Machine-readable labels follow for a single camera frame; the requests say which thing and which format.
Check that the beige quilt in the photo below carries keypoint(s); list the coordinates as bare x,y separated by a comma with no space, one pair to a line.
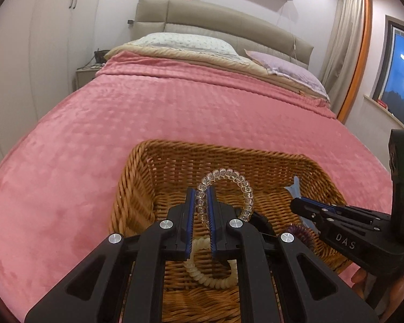
188,53

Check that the brown wicker basket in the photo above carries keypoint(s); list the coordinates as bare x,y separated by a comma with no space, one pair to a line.
175,161

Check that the dark framed window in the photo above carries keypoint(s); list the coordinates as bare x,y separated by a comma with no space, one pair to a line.
395,74

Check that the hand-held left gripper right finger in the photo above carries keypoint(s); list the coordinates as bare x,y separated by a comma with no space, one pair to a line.
212,217

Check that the person's right hand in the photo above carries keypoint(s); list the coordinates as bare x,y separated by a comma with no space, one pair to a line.
359,280

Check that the purple pillow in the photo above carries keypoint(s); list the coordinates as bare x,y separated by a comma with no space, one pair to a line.
282,65

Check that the orange curtain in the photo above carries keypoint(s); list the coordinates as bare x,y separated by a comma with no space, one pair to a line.
363,57

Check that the beige window sill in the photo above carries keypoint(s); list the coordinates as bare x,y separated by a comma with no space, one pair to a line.
390,116

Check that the beige curtain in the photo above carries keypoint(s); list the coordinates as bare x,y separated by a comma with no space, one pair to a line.
343,40

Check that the white dotted pillow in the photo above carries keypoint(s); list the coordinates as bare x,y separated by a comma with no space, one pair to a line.
181,42

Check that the small dark object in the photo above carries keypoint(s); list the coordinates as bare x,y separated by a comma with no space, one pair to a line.
101,57

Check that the pink blanket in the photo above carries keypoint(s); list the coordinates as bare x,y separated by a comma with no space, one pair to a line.
155,107

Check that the blue hair clip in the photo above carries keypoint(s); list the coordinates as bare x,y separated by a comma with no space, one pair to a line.
295,190

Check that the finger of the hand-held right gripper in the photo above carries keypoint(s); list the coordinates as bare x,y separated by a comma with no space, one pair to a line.
333,223
309,203

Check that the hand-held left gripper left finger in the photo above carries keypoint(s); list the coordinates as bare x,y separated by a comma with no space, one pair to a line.
189,210

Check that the beige padded headboard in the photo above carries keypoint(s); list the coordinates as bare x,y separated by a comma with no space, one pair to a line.
222,23

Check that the white wardrobe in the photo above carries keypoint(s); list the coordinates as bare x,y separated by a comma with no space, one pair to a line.
37,57

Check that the small red box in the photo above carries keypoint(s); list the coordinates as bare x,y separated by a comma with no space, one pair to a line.
382,104

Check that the white nightstand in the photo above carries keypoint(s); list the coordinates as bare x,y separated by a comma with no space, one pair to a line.
86,77

